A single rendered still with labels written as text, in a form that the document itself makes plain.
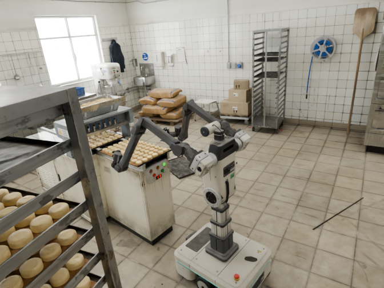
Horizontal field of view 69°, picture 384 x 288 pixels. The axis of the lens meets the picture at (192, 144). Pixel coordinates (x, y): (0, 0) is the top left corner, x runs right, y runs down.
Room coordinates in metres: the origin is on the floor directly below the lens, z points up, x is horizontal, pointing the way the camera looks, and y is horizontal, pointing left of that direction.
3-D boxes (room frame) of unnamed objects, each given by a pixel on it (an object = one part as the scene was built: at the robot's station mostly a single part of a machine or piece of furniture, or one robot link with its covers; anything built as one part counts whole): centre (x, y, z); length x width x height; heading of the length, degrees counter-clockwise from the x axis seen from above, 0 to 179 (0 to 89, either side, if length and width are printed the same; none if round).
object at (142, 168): (2.78, 1.16, 0.87); 2.01 x 0.03 x 0.07; 48
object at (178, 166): (3.78, 0.19, 0.02); 0.60 x 0.40 x 0.03; 29
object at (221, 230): (1.76, -0.18, 0.36); 0.13 x 0.13 x 0.40; 47
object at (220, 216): (1.76, -0.18, 0.49); 0.11 x 0.11 x 0.40; 47
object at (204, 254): (1.77, -0.17, 0.24); 0.68 x 0.53 x 0.41; 47
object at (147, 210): (2.47, 0.60, 0.45); 0.70 x 0.34 x 0.90; 48
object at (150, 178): (2.23, 0.33, 0.77); 0.24 x 0.04 x 0.14; 138
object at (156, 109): (6.19, 0.70, 0.32); 0.72 x 0.42 x 0.17; 61
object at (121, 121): (2.81, 0.98, 1.01); 0.72 x 0.33 x 0.34; 138
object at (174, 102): (6.21, 0.36, 0.47); 0.72 x 0.42 x 0.17; 152
